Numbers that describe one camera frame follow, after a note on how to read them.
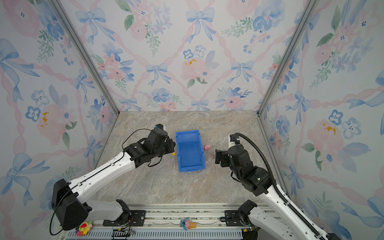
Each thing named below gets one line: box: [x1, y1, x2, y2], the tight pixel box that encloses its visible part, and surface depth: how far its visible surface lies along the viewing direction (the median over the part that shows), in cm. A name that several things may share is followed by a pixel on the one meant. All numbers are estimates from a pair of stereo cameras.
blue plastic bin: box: [175, 129, 206, 173], surface depth 102 cm
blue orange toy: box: [180, 218, 197, 231], surface depth 72 cm
